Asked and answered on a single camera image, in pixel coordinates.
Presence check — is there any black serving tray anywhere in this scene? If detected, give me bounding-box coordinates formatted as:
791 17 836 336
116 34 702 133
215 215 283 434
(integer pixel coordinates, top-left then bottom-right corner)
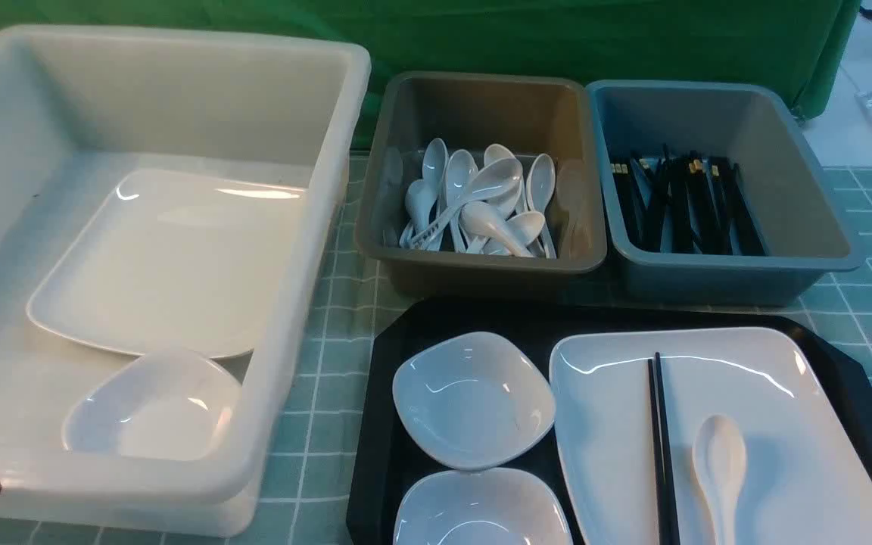
346 297 872 544

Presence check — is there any green checkered tablecloth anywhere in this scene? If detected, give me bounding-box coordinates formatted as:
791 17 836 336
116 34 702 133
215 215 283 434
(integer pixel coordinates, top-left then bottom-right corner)
0 153 872 544

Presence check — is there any green backdrop cloth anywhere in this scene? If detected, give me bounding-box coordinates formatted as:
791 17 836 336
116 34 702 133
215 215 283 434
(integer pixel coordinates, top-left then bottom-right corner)
0 1 861 149

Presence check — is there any brown plastic spoon bin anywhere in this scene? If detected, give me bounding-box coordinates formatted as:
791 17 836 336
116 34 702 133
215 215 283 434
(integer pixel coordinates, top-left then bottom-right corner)
353 71 608 299

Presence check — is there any pile of white spoons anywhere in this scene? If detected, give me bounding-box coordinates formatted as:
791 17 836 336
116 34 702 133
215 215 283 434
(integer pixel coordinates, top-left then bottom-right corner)
383 138 558 259

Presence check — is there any blue-grey plastic chopstick bin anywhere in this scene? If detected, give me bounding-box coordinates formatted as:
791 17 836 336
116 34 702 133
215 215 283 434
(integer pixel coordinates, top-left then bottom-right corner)
586 80 865 306

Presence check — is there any large white plastic bin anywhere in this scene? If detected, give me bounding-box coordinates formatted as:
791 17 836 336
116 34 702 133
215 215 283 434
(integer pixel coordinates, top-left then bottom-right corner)
0 25 371 537

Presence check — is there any large white rice plate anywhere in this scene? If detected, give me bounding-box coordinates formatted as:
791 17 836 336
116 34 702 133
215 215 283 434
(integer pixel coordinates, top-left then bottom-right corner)
550 327 872 544

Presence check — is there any black chopstick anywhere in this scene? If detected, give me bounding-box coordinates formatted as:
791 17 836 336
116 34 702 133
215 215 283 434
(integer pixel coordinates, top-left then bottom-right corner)
653 352 681 544
647 358 671 544

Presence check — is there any white bowl tray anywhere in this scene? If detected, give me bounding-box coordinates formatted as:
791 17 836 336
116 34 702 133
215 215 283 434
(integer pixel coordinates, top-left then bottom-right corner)
392 468 572 544
392 332 555 472

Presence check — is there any pile of black chopsticks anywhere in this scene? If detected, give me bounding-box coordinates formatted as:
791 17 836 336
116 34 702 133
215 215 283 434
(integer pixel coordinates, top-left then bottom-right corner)
610 146 768 257

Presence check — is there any white bowl in bin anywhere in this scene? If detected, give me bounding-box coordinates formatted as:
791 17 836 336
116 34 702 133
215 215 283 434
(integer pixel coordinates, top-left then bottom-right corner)
61 348 241 461

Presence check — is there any white spoon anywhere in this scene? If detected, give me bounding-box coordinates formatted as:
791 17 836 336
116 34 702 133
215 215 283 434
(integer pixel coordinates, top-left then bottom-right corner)
693 414 748 544

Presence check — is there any white square plate in bin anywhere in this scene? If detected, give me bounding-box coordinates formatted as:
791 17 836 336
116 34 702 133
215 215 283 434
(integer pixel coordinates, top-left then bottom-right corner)
26 168 306 359

